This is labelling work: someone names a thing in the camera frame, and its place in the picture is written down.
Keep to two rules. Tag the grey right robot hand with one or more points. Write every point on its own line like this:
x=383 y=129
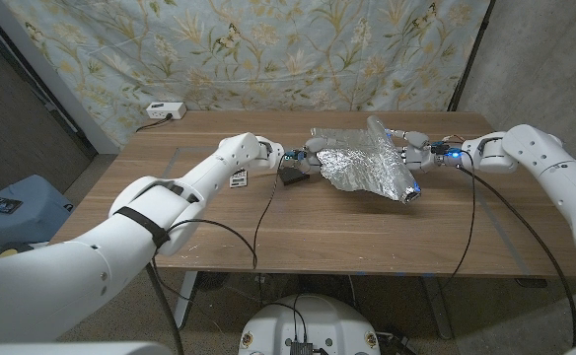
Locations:
x=421 y=155

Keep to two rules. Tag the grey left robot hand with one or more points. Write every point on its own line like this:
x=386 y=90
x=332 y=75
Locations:
x=312 y=148

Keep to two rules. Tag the crinkled aluminum foil roll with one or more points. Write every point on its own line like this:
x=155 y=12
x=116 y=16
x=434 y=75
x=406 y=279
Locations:
x=362 y=165

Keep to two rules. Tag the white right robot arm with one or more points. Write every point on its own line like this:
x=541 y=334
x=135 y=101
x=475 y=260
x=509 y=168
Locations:
x=549 y=158

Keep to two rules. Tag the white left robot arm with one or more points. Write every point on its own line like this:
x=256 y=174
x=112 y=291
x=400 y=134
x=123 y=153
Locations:
x=160 y=217

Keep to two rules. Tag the small grey calculator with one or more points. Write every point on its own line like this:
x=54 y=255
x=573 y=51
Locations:
x=238 y=179

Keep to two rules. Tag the white power strip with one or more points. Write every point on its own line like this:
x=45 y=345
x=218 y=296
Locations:
x=165 y=110

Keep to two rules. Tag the black foam block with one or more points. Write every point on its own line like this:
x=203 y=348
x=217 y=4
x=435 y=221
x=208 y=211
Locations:
x=293 y=176

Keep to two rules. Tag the floral printed backdrop cloth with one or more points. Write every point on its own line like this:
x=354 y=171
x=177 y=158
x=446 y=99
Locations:
x=268 y=54

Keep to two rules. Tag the black backdrop pole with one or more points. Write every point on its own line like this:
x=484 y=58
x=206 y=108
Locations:
x=468 y=61

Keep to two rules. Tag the white table leg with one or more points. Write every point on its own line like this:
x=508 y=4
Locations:
x=185 y=301
x=438 y=308

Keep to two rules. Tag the black round fan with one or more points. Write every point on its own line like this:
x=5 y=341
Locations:
x=214 y=281

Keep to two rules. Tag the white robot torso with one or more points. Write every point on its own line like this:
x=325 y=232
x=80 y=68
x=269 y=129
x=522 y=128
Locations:
x=312 y=320

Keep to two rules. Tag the black power adapter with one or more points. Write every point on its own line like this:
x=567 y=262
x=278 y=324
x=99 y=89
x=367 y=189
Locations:
x=396 y=342

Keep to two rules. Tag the black torso connector box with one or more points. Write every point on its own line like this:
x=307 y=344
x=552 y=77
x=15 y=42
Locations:
x=301 y=348

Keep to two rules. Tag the blue plastic bin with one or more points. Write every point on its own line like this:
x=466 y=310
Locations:
x=26 y=217

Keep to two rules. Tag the black printed card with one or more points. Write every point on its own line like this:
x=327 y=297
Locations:
x=3 y=205

